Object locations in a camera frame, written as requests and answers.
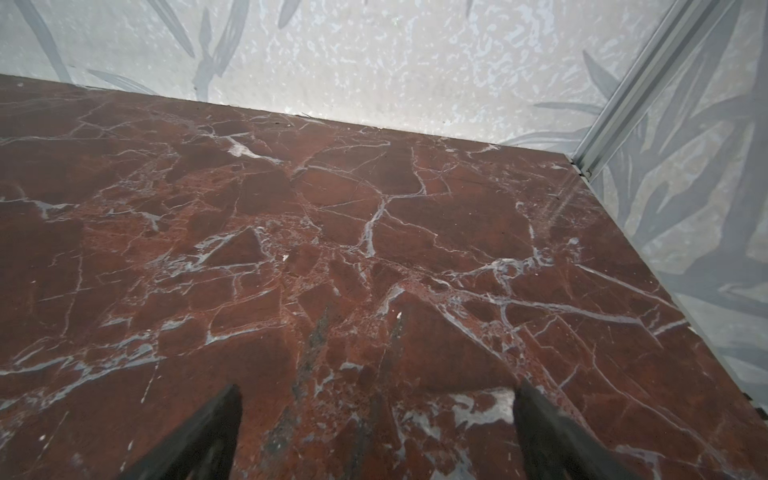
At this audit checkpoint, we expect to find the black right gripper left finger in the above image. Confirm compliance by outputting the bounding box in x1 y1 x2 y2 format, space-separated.
118 384 243 479

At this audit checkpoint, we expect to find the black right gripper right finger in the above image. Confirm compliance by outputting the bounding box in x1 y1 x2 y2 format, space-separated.
513 379 638 480

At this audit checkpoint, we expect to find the aluminium frame post right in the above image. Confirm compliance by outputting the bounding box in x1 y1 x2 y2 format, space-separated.
572 0 735 180

